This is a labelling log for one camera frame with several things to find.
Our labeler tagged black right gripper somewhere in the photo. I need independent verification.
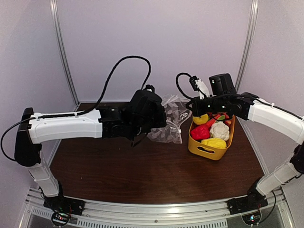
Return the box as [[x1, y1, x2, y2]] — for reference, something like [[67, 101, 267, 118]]
[[186, 95, 228, 117]]

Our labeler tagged clear zip top bag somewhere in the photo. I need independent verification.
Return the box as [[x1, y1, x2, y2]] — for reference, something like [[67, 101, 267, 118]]
[[147, 95, 192, 144]]

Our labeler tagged yellow toy apple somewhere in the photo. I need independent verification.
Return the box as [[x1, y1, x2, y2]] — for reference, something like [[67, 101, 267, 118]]
[[192, 114, 209, 125]]

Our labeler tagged red toy bell pepper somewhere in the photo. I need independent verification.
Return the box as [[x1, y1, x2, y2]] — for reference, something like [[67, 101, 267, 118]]
[[190, 125, 210, 140]]

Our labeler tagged yellow toy bell pepper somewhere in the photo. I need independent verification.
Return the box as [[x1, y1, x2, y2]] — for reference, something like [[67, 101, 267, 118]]
[[201, 137, 227, 149]]

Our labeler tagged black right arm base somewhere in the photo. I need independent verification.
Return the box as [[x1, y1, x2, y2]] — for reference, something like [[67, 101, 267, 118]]
[[227, 189, 268, 215]]

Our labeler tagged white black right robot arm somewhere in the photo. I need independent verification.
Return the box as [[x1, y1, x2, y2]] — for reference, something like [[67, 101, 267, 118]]
[[186, 93, 304, 210]]

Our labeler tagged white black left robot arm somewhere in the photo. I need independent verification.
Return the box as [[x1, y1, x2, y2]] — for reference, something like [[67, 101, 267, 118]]
[[14, 90, 166, 211]]

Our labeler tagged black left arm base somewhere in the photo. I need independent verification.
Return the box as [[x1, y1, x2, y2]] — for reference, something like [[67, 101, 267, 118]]
[[43, 196, 85, 216]]

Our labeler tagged orange toy carrot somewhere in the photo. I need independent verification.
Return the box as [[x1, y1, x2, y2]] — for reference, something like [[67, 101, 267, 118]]
[[204, 114, 225, 128]]

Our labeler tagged white toy cauliflower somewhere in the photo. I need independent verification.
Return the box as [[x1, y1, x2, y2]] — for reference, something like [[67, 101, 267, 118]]
[[209, 122, 230, 141]]

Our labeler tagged yellow plastic basket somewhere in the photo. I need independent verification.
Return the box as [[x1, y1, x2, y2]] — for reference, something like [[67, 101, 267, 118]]
[[188, 114, 235, 161]]

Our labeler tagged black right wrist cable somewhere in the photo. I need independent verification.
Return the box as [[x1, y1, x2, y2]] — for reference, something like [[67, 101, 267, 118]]
[[175, 72, 198, 100]]

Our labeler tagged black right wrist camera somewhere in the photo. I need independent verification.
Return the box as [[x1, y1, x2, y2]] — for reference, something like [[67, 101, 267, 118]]
[[189, 76, 210, 100]]

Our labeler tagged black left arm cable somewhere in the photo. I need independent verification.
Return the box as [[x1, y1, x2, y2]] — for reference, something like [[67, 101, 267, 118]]
[[80, 56, 152, 117]]

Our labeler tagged left aluminium frame post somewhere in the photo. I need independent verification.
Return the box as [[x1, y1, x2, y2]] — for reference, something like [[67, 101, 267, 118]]
[[49, 0, 80, 106]]

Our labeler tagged aluminium frame post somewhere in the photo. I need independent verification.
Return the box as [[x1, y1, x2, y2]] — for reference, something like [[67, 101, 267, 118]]
[[235, 0, 259, 92], [49, 0, 80, 106]]

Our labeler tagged aluminium front rail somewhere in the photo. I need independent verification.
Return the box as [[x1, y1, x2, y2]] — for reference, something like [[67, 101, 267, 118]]
[[19, 187, 295, 228]]

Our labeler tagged right aluminium frame post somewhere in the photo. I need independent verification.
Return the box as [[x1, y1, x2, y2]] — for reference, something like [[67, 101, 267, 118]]
[[235, 0, 259, 92]]

